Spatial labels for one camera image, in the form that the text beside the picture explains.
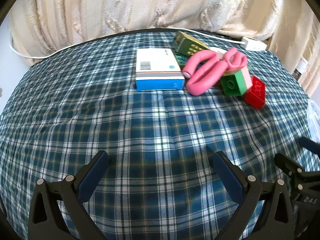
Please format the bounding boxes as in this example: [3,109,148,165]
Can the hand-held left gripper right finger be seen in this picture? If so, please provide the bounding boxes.
[212,151,297,240]

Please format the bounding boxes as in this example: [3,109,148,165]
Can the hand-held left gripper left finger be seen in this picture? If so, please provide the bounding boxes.
[28,150,109,240]

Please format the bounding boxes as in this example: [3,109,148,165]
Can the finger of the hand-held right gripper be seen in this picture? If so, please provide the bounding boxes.
[274,153,305,178]
[299,137,320,155]

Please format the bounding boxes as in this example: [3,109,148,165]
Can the clear plastic container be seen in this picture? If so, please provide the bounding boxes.
[306,99,320,140]

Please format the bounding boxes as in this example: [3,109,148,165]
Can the red toy block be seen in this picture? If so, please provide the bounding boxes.
[244,75,266,110]

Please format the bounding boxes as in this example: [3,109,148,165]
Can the green and pink toy block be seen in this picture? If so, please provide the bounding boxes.
[220,69,252,96]

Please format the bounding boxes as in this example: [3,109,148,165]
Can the pink foam hair curler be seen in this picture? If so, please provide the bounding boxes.
[221,47,248,69]
[182,50,227,96]

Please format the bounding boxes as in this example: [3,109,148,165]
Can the large green dotted block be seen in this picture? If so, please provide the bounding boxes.
[174,52,189,67]

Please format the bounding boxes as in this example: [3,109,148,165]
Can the blue and white cardboard box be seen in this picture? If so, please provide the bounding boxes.
[136,48,186,92]

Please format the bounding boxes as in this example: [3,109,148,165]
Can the dark green cardboard box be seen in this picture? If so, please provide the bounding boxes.
[173,31,212,57]

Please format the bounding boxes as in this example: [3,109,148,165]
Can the blue plaid tablecloth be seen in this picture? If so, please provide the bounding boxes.
[0,29,320,240]

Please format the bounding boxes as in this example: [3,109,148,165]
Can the white power strip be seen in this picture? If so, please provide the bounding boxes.
[241,37,267,51]

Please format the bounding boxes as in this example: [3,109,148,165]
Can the cream patterned curtain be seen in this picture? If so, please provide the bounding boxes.
[5,0,320,98]

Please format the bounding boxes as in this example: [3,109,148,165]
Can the white power cable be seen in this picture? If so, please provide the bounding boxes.
[9,27,244,59]

